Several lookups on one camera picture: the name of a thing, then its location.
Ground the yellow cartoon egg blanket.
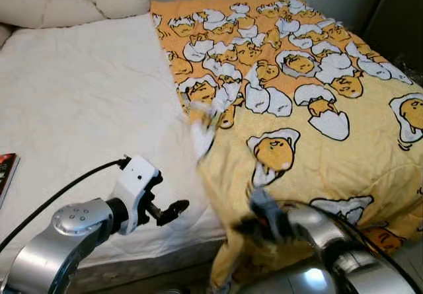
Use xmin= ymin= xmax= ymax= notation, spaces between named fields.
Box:
xmin=150 ymin=0 xmax=423 ymax=293

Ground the red and black book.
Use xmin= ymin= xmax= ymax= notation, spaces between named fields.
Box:
xmin=0 ymin=153 xmax=21 ymax=210

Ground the white quilted mattress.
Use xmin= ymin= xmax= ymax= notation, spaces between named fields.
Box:
xmin=0 ymin=13 xmax=229 ymax=288

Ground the beige cushioned bolster headboard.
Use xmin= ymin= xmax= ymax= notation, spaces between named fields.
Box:
xmin=0 ymin=0 xmax=152 ymax=30

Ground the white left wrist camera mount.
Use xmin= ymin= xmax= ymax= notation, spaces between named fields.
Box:
xmin=111 ymin=155 xmax=162 ymax=236

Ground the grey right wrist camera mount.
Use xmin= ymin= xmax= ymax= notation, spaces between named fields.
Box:
xmin=249 ymin=187 xmax=293 ymax=243

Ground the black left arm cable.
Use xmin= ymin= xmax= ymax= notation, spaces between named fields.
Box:
xmin=0 ymin=158 xmax=131 ymax=252

